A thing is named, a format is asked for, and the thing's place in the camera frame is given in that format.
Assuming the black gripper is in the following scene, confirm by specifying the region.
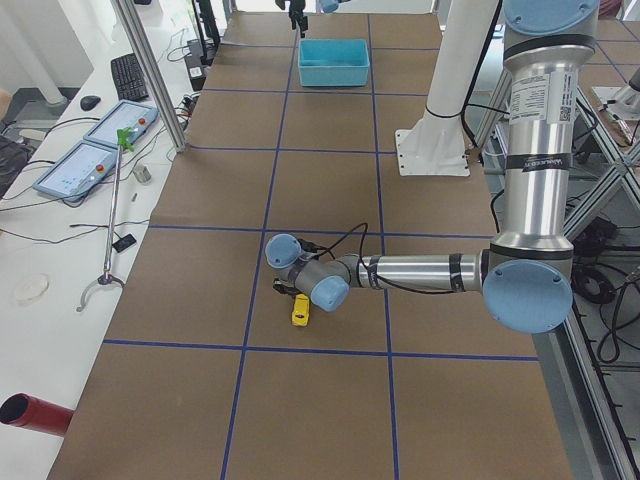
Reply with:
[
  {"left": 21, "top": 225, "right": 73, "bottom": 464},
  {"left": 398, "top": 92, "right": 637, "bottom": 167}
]
[
  {"left": 272, "top": 278, "right": 300, "bottom": 297},
  {"left": 275, "top": 0, "right": 308, "bottom": 31}
]

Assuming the yellow beetle toy car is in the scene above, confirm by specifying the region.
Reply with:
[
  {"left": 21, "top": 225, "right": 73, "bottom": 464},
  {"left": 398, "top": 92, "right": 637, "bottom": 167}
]
[{"left": 291, "top": 294, "right": 310, "bottom": 327}]

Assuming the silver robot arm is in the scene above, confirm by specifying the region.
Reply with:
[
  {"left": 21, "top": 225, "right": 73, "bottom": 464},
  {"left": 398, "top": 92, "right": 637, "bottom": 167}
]
[
  {"left": 274, "top": 0, "right": 348, "bottom": 37},
  {"left": 264, "top": 1, "right": 599, "bottom": 334}
]

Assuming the light blue plastic bin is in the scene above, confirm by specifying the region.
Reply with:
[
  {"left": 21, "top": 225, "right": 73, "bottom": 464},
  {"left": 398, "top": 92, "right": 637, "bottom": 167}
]
[{"left": 298, "top": 39, "right": 370, "bottom": 88}]

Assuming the black keyboard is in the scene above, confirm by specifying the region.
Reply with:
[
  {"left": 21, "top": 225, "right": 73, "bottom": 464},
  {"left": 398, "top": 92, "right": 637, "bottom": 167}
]
[{"left": 110, "top": 53, "right": 149, "bottom": 101}]

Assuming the small silver metal cylinder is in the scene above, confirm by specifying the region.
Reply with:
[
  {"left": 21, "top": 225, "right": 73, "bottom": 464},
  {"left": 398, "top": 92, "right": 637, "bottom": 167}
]
[{"left": 132, "top": 164, "right": 151, "bottom": 184}]

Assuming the far teach pendant tablet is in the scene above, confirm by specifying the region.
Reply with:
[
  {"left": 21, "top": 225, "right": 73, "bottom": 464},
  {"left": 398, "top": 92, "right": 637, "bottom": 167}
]
[{"left": 84, "top": 99, "right": 158, "bottom": 148}]

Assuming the teach pendant tablet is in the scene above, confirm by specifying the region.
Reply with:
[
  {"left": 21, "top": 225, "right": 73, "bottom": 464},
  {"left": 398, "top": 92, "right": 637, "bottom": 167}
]
[
  {"left": 32, "top": 141, "right": 117, "bottom": 201},
  {"left": 84, "top": 99, "right": 158, "bottom": 148}
]

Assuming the reacher grabber tool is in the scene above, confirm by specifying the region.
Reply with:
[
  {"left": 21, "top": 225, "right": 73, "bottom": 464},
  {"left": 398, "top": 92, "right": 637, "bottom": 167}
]
[{"left": 76, "top": 127, "right": 133, "bottom": 313}]

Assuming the black computer mouse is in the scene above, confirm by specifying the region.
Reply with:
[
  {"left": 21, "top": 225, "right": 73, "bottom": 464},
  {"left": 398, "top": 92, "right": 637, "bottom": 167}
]
[{"left": 79, "top": 95, "right": 101, "bottom": 112}]

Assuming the near teach pendant tablet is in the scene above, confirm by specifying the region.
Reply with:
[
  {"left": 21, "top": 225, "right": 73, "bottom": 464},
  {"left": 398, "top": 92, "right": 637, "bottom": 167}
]
[{"left": 32, "top": 141, "right": 117, "bottom": 201}]

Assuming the red cylinder tube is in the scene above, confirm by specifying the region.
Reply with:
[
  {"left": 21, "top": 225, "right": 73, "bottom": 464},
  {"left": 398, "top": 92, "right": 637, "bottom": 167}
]
[{"left": 1, "top": 393, "right": 74, "bottom": 437}]

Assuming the seated person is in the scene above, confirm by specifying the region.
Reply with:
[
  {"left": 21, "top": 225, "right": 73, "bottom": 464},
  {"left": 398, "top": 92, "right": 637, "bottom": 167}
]
[{"left": 1, "top": 88, "right": 30, "bottom": 196}]

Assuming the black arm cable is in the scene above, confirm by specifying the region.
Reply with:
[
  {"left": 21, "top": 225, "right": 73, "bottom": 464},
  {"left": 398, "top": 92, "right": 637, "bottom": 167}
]
[{"left": 299, "top": 222, "right": 370, "bottom": 261}]

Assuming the aluminium frame post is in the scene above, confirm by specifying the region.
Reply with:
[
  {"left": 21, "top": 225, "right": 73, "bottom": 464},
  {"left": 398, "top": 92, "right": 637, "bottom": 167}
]
[{"left": 111, "top": 0, "right": 186, "bottom": 153}]

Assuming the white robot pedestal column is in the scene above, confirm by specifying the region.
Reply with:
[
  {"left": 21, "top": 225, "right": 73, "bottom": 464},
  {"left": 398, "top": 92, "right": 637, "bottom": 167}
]
[{"left": 395, "top": 0, "right": 501, "bottom": 177}]

